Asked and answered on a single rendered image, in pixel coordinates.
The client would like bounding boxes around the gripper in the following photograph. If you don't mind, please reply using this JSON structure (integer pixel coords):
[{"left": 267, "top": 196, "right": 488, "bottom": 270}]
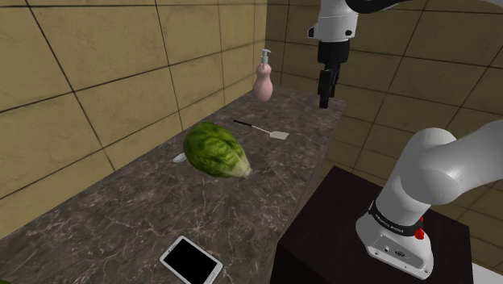
[{"left": 317, "top": 40, "right": 351, "bottom": 110}]

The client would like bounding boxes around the pink soap dispenser bottle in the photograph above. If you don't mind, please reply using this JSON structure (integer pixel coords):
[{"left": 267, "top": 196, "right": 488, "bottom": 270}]
[{"left": 251, "top": 48, "right": 274, "bottom": 104}]

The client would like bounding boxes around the green lettuce head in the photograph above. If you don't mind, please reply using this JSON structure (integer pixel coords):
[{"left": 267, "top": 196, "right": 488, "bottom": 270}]
[{"left": 182, "top": 121, "right": 252, "bottom": 179}]

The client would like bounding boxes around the dark robot stand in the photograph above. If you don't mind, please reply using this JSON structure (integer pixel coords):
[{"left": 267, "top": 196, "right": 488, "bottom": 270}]
[{"left": 269, "top": 165, "right": 474, "bottom": 284}]

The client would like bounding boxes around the white tablet with black screen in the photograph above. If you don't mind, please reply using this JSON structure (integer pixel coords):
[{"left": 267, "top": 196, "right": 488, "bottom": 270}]
[{"left": 159, "top": 235, "right": 224, "bottom": 284}]

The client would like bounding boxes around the silver spatula with black handle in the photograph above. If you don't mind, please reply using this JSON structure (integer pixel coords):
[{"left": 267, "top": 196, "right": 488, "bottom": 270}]
[{"left": 233, "top": 119, "right": 290, "bottom": 141}]

